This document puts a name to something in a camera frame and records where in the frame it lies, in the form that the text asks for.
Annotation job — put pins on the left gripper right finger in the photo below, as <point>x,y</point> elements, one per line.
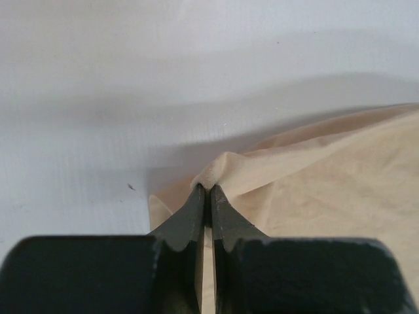
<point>255,273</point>

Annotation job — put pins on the beige t shirt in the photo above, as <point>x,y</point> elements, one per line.
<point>354,175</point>

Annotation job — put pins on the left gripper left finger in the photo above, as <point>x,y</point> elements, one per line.
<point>160,272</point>

